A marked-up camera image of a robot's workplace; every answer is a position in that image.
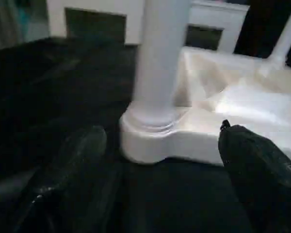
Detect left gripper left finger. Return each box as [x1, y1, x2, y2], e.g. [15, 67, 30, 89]
[15, 125, 108, 233]

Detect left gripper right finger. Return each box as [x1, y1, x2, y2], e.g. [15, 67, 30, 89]
[217, 120, 291, 233]

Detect white plastic table top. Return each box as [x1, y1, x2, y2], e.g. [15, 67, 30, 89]
[119, 46, 291, 168]

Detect white plastic table leg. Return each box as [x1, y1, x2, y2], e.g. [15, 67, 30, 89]
[268, 0, 291, 68]
[130, 0, 194, 133]

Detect black plastic mat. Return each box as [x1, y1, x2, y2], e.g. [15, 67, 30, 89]
[0, 36, 291, 233]

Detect white sideboard cabinet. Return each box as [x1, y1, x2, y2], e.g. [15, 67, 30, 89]
[46, 0, 250, 54]

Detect beige curtain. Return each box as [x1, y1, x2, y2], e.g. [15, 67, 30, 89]
[0, 0, 20, 49]

